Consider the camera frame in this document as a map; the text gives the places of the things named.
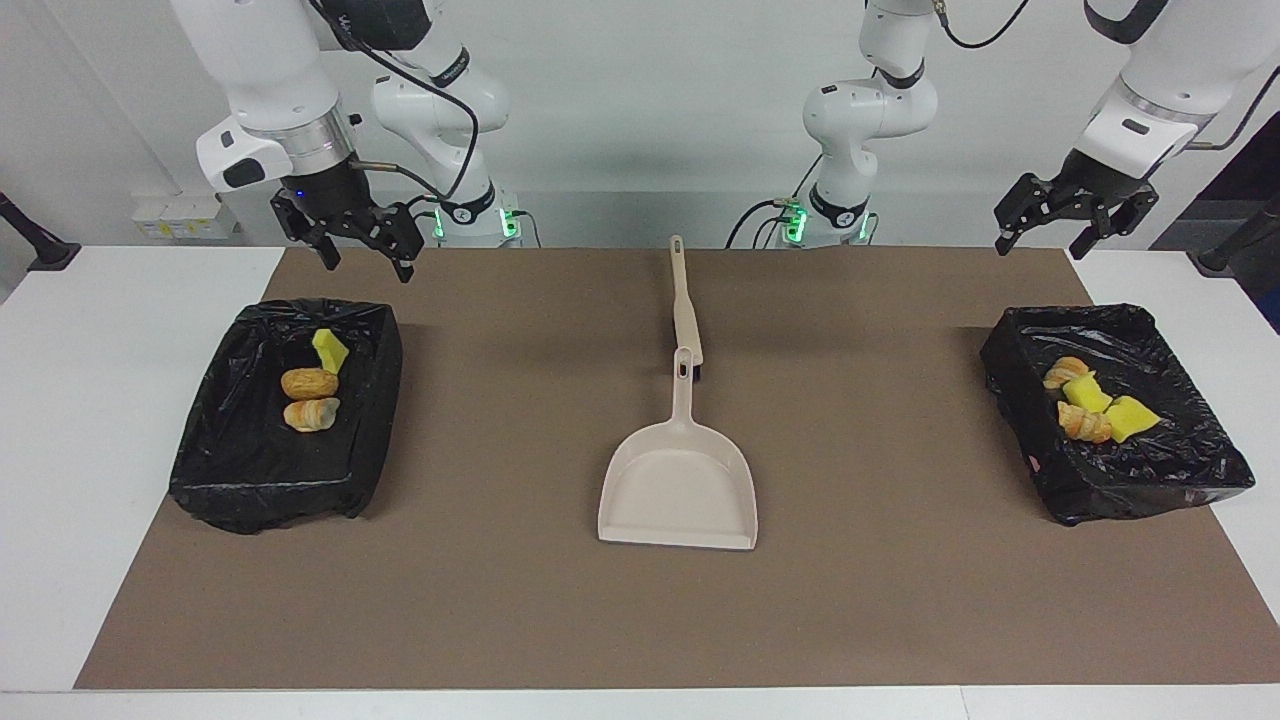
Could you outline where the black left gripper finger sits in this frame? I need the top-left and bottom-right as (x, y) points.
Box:
(1068, 188), (1161, 262)
(993, 173), (1056, 257)

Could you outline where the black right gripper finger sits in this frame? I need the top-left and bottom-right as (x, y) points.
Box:
(271, 192), (343, 272)
(378, 202), (428, 285)

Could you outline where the yellow sponge piece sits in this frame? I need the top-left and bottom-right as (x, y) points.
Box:
(1062, 374), (1113, 414)
(311, 328), (350, 376)
(1105, 396), (1163, 443)

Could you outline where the brown potato-shaped toy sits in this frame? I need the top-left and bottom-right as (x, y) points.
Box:
(280, 367), (340, 401)

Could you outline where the orange white striped pastry toy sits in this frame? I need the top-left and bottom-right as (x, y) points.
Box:
(283, 397), (341, 433)
(1057, 400), (1113, 444)

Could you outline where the beige brush with black bristles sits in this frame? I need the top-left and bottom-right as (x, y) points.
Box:
(668, 235), (705, 383)

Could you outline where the beige plastic dustpan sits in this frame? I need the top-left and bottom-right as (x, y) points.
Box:
(598, 347), (759, 551)

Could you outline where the black-lined trash bin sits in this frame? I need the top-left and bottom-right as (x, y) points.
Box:
(168, 297), (404, 534)

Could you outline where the black-lined bin with pink mark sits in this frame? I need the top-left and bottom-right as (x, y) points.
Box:
(980, 303), (1256, 527)

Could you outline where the black stand leg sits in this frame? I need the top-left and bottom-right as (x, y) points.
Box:
(0, 190), (81, 271)
(1188, 195), (1280, 276)

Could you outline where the brown table mat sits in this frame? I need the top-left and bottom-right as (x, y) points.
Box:
(75, 248), (1280, 691)

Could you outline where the white wall socket box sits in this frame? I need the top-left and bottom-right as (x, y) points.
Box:
(132, 193), (239, 241)

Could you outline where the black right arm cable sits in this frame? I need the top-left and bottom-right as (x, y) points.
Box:
(310, 0), (483, 201)

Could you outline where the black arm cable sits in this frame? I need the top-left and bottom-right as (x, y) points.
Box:
(310, 0), (483, 201)
(930, 0), (1280, 153)

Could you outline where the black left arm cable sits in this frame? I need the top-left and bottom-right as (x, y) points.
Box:
(930, 0), (1280, 153)

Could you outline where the black left base cable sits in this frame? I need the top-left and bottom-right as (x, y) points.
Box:
(727, 198), (801, 248)

